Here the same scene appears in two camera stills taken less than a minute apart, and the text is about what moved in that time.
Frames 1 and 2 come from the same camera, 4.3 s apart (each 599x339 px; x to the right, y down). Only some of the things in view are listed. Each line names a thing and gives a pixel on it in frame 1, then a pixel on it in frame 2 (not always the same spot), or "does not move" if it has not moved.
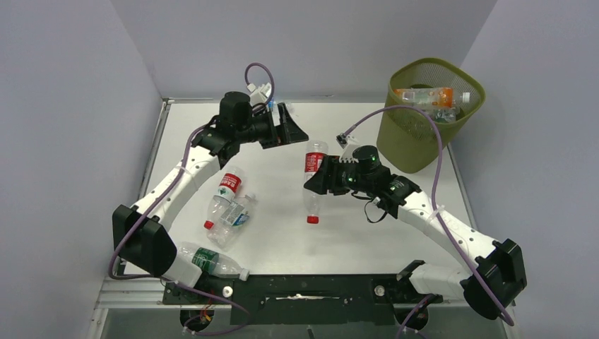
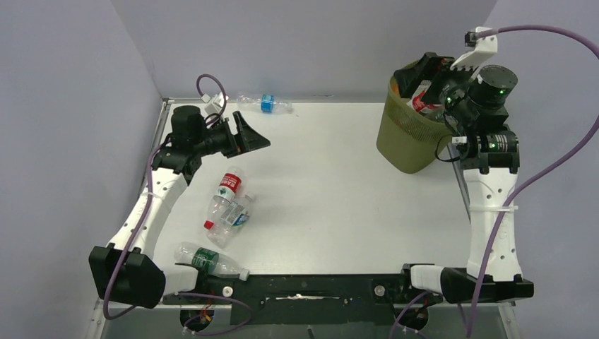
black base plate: x=304 y=299 does not move
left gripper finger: x=292 y=131 -> x=246 y=138
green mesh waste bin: x=407 y=137 does not move
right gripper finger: x=319 y=181 -> x=429 y=67
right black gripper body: x=345 y=177 -> x=453 y=100
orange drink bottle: x=430 y=98 -> x=395 y=87
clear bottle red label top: x=316 y=152 -> x=415 y=102
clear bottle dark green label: x=212 y=262 does not move
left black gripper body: x=258 y=128 -> x=215 y=140
